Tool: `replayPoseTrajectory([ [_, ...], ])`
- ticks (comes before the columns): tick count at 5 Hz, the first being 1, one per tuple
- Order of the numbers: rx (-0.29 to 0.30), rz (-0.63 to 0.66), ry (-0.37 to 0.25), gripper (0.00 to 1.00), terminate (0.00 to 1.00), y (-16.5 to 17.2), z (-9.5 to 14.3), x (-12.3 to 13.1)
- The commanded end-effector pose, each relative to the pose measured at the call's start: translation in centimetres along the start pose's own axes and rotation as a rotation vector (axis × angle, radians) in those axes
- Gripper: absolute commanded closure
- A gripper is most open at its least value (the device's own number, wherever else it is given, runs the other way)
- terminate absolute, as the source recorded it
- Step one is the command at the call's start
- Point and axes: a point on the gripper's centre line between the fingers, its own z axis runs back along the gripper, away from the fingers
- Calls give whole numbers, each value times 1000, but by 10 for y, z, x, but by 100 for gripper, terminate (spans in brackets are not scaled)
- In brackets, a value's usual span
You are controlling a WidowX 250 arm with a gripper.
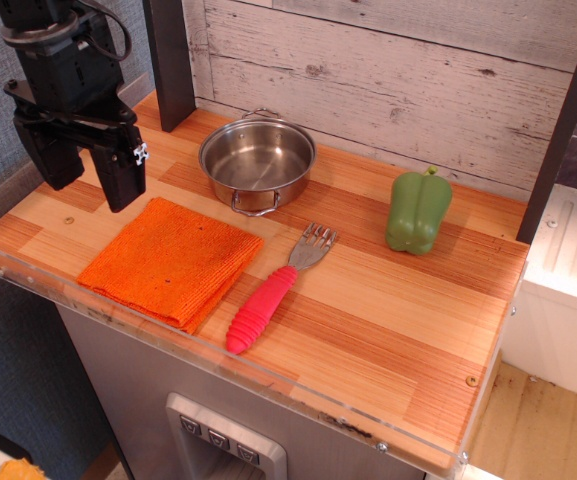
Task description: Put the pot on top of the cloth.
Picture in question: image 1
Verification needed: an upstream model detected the silver ice dispenser panel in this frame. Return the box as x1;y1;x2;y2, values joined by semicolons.
166;392;288;479

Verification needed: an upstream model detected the orange folded cloth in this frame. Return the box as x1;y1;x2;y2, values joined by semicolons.
77;198;264;334

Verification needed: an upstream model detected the dark grey left post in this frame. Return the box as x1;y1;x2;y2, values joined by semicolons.
143;0;196;132

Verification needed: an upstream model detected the fork with pink handle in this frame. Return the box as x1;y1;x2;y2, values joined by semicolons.
226;223;337;354

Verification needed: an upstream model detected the dark grey post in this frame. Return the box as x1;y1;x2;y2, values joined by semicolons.
143;0;196;132
516;66;577;244

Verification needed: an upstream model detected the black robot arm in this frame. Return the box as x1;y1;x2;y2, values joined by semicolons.
0;1;148;212

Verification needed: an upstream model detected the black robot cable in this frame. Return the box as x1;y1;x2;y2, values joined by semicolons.
75;0;133;64

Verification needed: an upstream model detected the yellow object at corner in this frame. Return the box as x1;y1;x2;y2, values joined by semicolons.
0;458;47;480

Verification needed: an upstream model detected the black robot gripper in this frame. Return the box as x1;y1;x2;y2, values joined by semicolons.
4;37;146;213

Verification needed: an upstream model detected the stainless steel pot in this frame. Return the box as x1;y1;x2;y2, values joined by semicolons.
199;108;317;217

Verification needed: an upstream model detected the green toy bell pepper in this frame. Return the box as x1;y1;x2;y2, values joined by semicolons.
385;166;452;255

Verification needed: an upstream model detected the dark grey right post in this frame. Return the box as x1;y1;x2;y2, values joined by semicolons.
516;66;577;244

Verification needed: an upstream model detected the grey toy fridge cabinet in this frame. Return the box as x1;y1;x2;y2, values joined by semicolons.
59;307;426;479

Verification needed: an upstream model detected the white toy sink unit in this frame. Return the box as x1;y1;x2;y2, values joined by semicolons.
501;185;577;393

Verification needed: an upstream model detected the clear acrylic edge guard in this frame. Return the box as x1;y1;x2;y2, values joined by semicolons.
0;229;527;478

